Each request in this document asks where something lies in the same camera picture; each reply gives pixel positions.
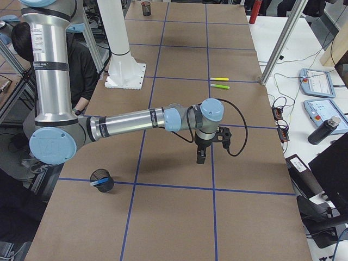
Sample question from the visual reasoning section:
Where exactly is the far black mesh cup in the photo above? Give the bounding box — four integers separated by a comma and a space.
141, 1, 151, 16

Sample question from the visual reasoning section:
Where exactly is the aluminium frame post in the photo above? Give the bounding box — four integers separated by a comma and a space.
259, 0, 308, 86

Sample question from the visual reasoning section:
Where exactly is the black mesh cup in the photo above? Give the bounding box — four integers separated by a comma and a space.
141, 1, 151, 16
90, 169, 114, 193

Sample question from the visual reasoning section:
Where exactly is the seated person in black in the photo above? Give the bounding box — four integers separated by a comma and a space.
11, 22, 100, 115

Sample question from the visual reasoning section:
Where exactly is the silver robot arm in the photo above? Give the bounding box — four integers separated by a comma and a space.
21, 1, 232, 165

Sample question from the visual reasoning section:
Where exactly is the blue highlighter pen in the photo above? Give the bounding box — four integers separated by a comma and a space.
90, 177, 109, 187

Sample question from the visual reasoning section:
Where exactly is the black monitor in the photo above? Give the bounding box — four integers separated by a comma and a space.
309, 134, 347, 214

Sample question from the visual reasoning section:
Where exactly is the near black mesh cup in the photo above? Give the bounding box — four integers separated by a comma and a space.
90, 169, 114, 193

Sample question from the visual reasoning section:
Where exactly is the orange usb hub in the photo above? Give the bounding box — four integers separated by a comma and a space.
271, 107, 283, 121
277, 127, 289, 143

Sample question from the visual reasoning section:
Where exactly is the red bottle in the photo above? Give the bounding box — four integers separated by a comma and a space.
249, 0, 262, 24

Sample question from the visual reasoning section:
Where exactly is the teach pendant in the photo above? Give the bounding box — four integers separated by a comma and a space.
303, 98, 347, 135
299, 68, 335, 98

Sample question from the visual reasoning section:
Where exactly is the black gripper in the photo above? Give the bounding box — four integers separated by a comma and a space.
195, 127, 232, 164

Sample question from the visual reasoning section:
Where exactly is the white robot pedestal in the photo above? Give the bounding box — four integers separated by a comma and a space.
97, 0, 146, 90

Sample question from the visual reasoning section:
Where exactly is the yellow highlighter pen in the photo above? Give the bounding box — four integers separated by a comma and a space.
209, 77, 229, 82

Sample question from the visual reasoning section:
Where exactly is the upper teach pendant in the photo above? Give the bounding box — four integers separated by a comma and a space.
299, 68, 335, 98

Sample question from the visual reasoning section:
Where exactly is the green highlighter pen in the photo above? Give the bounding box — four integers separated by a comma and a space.
210, 84, 230, 90

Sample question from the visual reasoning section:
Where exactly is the black white remote box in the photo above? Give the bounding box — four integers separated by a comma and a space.
285, 154, 327, 200

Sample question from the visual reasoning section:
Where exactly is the lower teach pendant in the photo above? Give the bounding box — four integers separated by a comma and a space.
303, 98, 347, 135

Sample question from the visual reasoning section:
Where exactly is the dark water bottle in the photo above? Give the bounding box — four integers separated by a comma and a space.
307, 116, 341, 145

